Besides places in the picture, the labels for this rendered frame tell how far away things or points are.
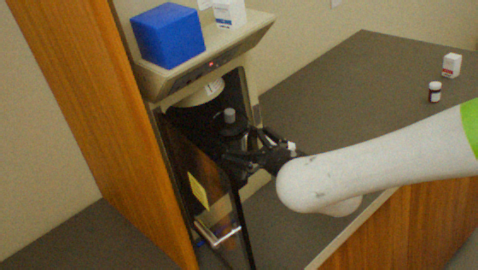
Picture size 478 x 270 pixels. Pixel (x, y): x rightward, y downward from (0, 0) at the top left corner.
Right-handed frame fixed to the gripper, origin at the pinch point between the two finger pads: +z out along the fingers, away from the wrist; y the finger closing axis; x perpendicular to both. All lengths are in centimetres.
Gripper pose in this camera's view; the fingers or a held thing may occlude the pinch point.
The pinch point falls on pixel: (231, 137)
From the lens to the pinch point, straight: 121.6
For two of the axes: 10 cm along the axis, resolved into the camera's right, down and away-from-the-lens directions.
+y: -7.2, 4.9, -4.8
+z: -6.7, -3.4, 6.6
